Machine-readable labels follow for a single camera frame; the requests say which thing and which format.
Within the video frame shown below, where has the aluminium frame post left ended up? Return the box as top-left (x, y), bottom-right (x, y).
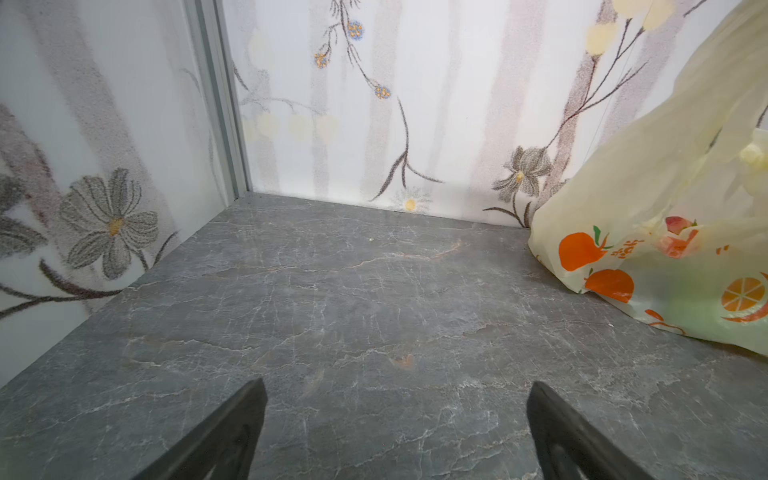
top-left (183, 0), bottom-right (252, 206)

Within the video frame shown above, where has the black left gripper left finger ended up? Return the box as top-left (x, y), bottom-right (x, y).
top-left (135, 378), bottom-right (268, 479)

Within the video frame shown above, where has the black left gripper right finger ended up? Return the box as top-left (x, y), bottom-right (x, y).
top-left (526, 381), bottom-right (652, 480)

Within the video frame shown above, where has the pale yellow printed plastic bag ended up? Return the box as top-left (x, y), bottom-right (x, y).
top-left (528, 1), bottom-right (767, 354)

